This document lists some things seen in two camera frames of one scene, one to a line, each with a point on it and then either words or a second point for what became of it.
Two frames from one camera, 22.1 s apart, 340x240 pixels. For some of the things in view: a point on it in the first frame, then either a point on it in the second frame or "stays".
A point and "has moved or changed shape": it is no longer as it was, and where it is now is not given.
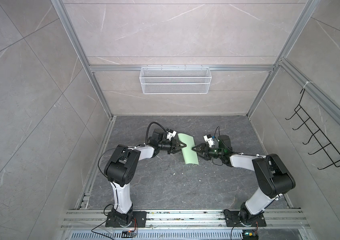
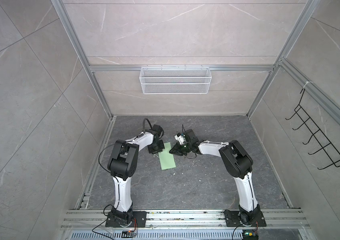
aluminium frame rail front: x=184 y=219 stays
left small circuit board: x=128 y=234 stays
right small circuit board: x=250 y=234 stays
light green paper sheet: x=190 y=156 has moved or changed shape
